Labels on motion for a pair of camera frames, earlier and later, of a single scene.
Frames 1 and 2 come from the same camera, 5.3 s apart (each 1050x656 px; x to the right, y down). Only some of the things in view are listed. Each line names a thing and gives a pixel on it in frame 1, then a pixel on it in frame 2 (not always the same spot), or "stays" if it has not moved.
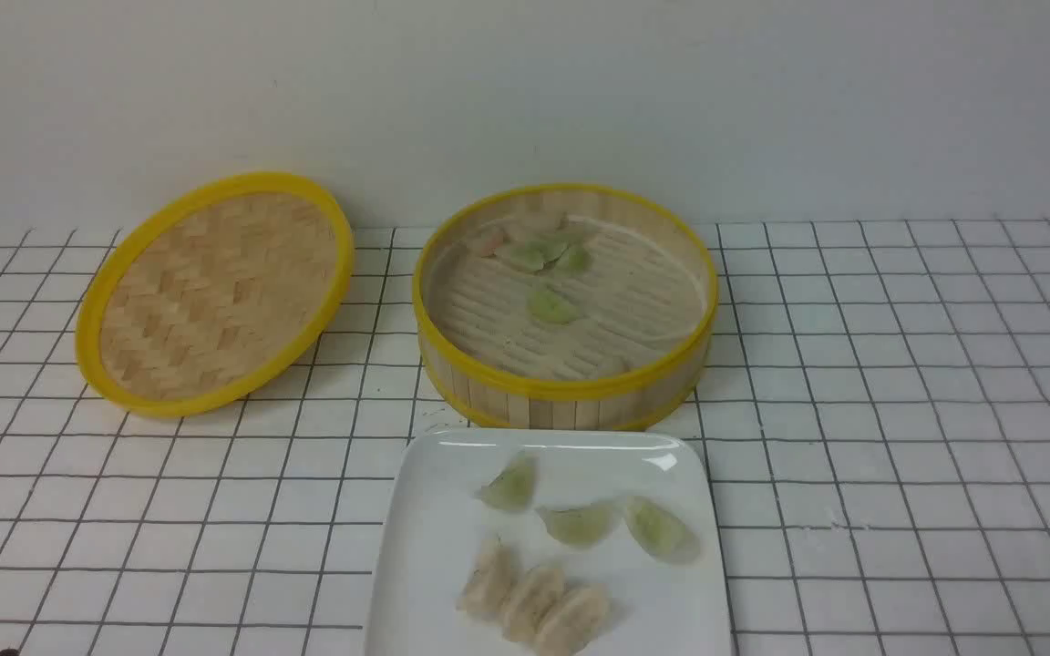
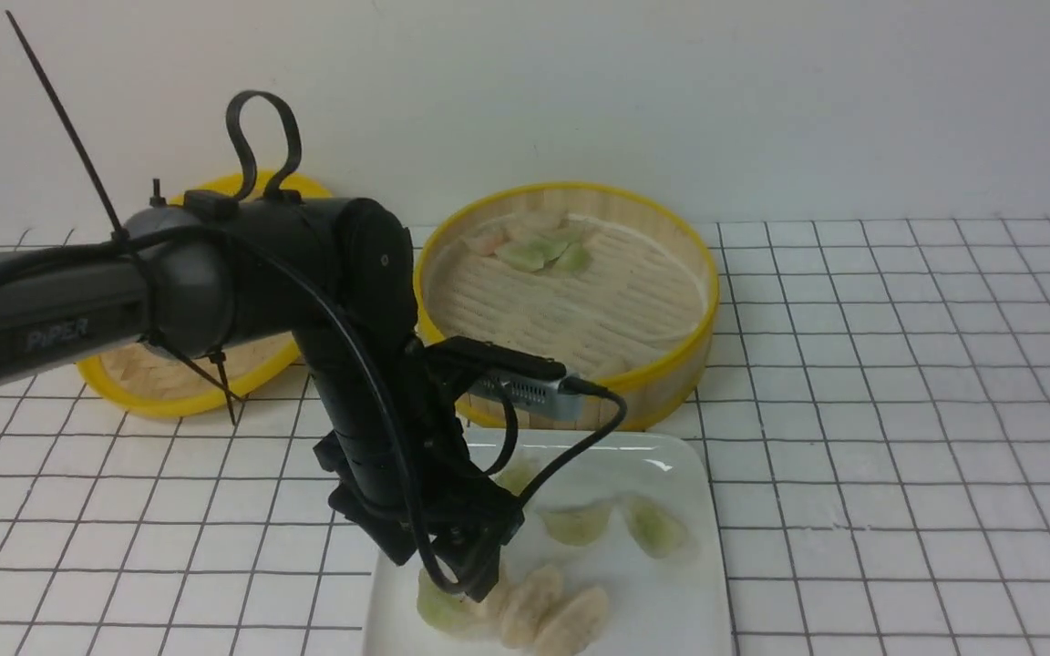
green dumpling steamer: x=547 y=306 to x=457 y=614
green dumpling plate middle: x=581 y=526 stays
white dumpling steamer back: x=537 y=224 stays
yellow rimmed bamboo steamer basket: x=565 y=307 stays
